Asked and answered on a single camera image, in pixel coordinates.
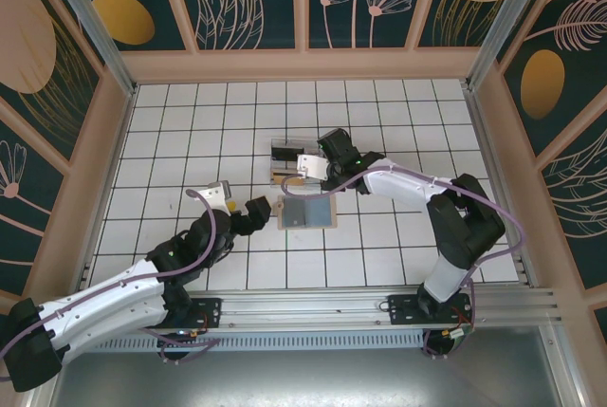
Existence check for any gold card stack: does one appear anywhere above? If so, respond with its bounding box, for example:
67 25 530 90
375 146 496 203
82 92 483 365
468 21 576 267
270 169 305 188

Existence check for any grey metal panel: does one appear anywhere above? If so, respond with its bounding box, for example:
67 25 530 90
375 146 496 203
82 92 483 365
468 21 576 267
28 324 585 407

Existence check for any aluminium mounting rail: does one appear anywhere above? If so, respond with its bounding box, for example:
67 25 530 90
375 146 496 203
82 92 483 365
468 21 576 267
45 287 569 333

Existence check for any aluminium corner post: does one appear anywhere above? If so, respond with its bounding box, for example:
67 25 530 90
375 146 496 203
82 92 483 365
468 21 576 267
466 0 557 91
37 0 139 98

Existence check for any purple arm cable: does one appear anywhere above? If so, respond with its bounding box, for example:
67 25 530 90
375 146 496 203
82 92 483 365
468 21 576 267
0 187 225 382
281 163 529 361

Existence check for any aluminium side rail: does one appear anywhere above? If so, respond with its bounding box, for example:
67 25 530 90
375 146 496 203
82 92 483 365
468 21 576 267
70 85 140 296
461 78 540 291

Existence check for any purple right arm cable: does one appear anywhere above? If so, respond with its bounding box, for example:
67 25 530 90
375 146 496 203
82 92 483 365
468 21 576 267
281 163 529 361

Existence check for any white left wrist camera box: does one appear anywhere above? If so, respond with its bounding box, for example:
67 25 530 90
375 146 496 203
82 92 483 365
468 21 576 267
195 179 234 213

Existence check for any clear acrylic organizer tray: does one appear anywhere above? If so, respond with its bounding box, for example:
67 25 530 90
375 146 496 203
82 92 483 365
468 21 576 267
268 137 329 193

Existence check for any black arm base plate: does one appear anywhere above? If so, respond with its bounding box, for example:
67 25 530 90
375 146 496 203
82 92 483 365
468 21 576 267
156 296 224 330
387 292 475 328

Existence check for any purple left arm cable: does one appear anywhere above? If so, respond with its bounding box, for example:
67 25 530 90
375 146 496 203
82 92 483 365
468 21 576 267
0 187 225 382

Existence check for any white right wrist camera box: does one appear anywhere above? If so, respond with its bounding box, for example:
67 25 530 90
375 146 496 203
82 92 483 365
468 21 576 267
295 152 329 181

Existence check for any black card stack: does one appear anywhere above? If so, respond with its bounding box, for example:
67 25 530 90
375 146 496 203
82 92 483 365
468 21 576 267
271 143 305 163

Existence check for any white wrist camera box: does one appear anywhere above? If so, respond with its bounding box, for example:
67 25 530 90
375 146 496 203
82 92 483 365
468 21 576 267
295 152 329 181
195 179 234 213

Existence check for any black card in sleeve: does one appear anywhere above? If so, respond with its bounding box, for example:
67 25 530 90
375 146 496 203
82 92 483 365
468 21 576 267
284 201 308 229

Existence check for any slotted grey cable duct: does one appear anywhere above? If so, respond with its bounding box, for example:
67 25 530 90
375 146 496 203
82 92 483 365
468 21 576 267
61 330 429 354

